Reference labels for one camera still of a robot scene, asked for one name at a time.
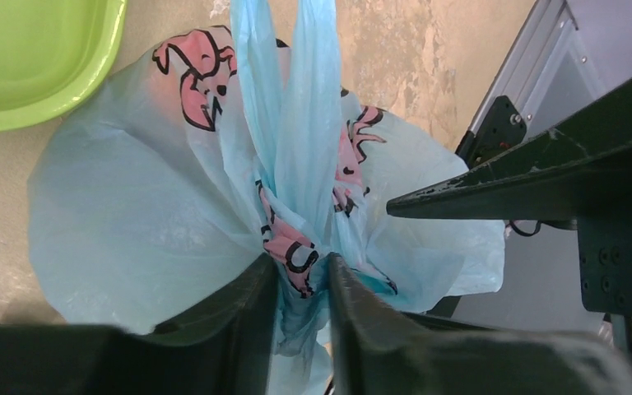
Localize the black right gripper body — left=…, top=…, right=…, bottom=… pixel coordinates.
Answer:
left=578, top=216, right=632, bottom=316

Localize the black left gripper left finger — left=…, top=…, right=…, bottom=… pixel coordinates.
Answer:
left=0, top=255, right=278, bottom=394

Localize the green plastic tray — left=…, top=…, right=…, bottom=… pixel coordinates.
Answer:
left=0, top=0, right=128, bottom=132

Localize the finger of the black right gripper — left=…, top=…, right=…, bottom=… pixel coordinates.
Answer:
left=387, top=78, right=632, bottom=221

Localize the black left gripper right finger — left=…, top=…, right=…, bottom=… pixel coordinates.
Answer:
left=328, top=253, right=632, bottom=394

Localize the light blue plastic bag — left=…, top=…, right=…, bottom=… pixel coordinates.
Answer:
left=28, top=1, right=504, bottom=394

